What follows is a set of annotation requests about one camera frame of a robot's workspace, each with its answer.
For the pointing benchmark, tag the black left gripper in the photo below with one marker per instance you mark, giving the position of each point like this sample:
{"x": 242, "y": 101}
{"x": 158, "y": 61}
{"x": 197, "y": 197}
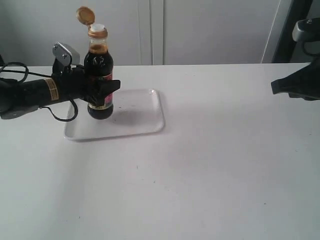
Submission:
{"x": 72, "y": 83}

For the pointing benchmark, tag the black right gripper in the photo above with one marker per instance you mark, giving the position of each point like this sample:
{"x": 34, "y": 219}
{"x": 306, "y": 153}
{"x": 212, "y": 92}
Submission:
{"x": 302, "y": 84}

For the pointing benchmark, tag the dark soy sauce bottle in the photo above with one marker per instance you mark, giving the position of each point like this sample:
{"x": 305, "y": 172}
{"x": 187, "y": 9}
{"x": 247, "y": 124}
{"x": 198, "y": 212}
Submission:
{"x": 98, "y": 62}

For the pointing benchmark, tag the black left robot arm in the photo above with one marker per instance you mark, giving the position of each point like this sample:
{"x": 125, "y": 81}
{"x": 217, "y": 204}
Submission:
{"x": 20, "y": 97}

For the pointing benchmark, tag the white rectangular plastic tray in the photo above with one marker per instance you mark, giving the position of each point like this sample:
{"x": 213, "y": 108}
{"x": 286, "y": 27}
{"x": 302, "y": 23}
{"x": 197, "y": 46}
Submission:
{"x": 135, "y": 112}

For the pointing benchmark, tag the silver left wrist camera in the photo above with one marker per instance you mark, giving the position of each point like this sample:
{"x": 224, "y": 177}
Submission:
{"x": 65, "y": 54}

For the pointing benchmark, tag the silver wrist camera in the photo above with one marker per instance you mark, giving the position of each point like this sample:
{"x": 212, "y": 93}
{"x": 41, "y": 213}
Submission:
{"x": 307, "y": 30}
{"x": 65, "y": 54}

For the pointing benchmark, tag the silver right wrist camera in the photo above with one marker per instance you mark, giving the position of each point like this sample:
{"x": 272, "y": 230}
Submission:
{"x": 307, "y": 30}

